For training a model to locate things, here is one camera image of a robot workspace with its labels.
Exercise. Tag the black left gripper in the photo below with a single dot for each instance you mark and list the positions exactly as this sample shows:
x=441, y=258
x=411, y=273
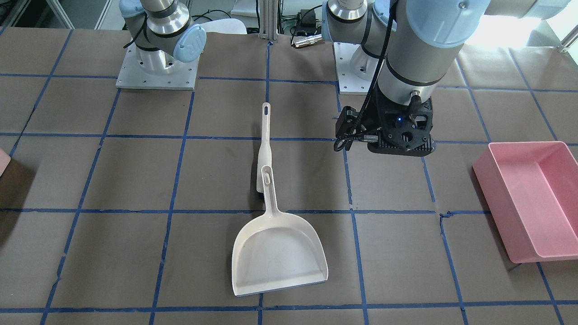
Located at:
x=347, y=120

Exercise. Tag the white brush black bristles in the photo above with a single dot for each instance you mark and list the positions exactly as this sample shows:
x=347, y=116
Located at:
x=265, y=151

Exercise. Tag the white plastic dustpan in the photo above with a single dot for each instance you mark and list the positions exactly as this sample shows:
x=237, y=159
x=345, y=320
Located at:
x=277, y=250

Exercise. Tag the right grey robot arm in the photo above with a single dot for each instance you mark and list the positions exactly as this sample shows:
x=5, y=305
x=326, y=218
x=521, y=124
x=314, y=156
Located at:
x=163, y=34

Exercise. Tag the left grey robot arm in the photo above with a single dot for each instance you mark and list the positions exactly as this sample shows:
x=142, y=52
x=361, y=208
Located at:
x=414, y=43

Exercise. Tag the empty pink plastic bin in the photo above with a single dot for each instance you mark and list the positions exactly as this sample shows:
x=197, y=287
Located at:
x=531, y=189

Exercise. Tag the white plastic chair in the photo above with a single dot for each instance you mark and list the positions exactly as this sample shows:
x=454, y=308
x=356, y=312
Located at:
x=225, y=26

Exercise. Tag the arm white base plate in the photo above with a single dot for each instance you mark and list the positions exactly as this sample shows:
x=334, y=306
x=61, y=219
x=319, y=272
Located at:
x=155, y=70
x=355, y=69

